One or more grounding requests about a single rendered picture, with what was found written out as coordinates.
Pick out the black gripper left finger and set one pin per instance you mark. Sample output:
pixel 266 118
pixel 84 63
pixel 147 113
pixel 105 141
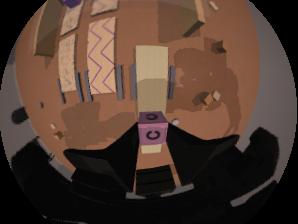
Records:
pixel 119 160

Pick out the pink labelled cube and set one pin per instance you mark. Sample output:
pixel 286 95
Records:
pixel 153 128

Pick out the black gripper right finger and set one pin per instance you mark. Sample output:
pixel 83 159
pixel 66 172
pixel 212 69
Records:
pixel 190 153

